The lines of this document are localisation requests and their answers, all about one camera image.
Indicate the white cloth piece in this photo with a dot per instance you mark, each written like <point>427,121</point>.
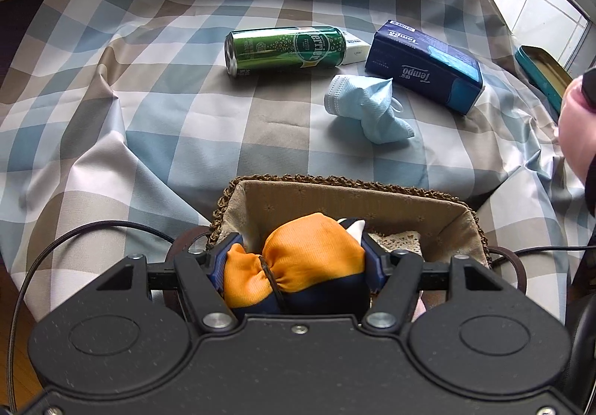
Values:
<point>356,228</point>

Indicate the small white box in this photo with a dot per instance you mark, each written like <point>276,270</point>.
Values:
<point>357,49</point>

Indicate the checked tablecloth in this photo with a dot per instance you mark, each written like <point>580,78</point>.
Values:
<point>186,140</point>

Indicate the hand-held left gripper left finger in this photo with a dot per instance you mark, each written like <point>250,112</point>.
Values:
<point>219,259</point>

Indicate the teal metal tin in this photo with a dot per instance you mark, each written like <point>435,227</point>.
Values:
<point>542,70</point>

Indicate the green drink can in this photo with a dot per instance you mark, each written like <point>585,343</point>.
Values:
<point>279,49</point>

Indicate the woven basket with fabric liner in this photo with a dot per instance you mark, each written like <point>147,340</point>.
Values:
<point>326,201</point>

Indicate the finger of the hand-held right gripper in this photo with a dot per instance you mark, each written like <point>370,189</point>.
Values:
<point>592,189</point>
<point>590,89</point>

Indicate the blue face mask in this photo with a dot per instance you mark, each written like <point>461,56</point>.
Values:
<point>368,103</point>

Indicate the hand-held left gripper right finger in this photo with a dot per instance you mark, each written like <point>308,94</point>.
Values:
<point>375,262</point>

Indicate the orange and navy cloth bundle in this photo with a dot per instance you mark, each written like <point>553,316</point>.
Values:
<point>307,252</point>

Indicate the pink plush cloth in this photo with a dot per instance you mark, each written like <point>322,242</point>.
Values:
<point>575,135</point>

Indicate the cream lace cloth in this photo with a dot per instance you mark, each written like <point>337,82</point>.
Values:
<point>400,241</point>

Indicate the dark blue tissue box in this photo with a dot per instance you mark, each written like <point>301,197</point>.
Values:
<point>419,65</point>

